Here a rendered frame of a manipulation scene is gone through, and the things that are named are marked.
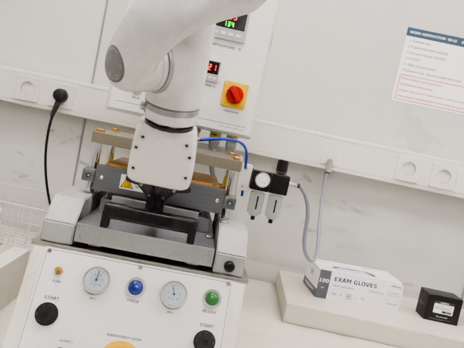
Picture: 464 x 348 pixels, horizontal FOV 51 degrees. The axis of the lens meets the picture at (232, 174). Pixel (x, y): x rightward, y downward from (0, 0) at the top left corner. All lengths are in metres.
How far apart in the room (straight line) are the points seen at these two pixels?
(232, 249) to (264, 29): 0.52
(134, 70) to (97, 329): 0.39
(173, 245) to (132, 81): 0.28
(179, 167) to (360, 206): 0.83
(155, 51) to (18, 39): 1.02
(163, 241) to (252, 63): 0.49
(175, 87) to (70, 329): 0.39
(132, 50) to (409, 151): 0.99
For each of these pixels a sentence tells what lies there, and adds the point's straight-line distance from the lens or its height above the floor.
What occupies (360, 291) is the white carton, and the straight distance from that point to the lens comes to 1.32.
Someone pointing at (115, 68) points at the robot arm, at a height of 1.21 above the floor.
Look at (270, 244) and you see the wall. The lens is 1.47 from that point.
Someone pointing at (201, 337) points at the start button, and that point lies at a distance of 0.78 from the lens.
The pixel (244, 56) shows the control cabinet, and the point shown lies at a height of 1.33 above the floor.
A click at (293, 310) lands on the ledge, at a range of 1.19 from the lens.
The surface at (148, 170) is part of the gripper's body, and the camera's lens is 0.77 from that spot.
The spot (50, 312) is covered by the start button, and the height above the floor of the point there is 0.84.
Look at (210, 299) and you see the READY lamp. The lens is 0.79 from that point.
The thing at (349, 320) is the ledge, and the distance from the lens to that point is 1.22.
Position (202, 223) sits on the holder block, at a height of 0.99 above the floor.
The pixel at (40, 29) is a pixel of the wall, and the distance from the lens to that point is 1.59.
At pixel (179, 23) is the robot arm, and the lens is 0.61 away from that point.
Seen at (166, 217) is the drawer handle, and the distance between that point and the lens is 0.78.
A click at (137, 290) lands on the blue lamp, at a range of 0.78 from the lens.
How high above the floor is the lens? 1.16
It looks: 5 degrees down
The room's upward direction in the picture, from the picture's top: 12 degrees clockwise
